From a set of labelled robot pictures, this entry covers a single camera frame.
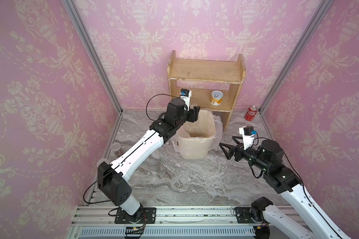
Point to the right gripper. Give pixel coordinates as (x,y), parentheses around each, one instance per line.
(240,150)

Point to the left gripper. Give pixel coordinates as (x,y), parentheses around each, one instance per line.
(193,113)

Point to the clear jar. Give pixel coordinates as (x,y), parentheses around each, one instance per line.
(117,149)
(103,160)

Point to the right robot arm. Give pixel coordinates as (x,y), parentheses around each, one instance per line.
(268,157)

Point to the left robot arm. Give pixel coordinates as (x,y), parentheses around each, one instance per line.
(112,177)

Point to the beige trash bin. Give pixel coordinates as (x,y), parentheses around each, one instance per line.
(194,140)

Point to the yellow can on shelf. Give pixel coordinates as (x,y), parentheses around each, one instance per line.
(216,98)

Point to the red cola can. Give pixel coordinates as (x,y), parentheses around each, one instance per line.
(251,113)

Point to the wooden two-tier shelf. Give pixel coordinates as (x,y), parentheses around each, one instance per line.
(209,72)

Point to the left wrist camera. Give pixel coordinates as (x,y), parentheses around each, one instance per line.
(185,95)

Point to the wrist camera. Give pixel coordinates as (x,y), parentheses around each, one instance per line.
(248,135)
(185,95)

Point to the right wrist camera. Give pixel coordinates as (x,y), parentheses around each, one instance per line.
(248,135)

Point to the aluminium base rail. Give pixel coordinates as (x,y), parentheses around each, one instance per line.
(188,222)

